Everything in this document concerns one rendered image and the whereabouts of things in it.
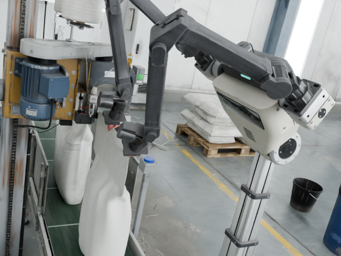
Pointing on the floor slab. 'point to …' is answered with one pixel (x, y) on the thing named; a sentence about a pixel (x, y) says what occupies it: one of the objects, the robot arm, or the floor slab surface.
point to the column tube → (15, 222)
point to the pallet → (197, 141)
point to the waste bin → (334, 228)
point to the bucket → (304, 194)
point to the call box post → (140, 204)
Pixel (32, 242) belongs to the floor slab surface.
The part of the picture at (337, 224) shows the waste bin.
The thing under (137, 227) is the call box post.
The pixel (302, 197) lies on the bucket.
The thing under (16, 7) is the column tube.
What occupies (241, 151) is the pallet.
